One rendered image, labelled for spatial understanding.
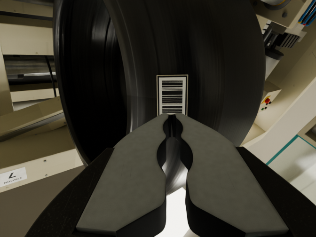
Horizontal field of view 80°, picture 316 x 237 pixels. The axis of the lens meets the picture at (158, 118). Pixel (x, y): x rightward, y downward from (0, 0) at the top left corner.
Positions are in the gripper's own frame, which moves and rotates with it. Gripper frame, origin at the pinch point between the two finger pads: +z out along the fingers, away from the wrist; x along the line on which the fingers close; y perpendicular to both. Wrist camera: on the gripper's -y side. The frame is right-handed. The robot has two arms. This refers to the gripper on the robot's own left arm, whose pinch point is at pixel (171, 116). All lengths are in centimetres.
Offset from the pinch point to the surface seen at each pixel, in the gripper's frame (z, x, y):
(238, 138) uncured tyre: 20.6, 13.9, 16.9
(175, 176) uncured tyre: 11.3, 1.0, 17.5
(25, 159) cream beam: 43, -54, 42
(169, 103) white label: 11.8, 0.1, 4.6
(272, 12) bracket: 38.8, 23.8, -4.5
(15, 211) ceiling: 126, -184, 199
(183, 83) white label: 12.4, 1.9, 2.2
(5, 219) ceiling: 116, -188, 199
